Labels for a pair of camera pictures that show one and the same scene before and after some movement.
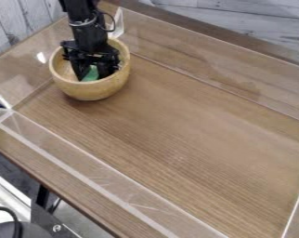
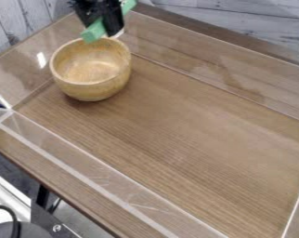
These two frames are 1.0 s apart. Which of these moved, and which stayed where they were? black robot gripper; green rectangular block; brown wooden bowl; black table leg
Moved: green rectangular block; black robot gripper
Stayed: black table leg; brown wooden bowl
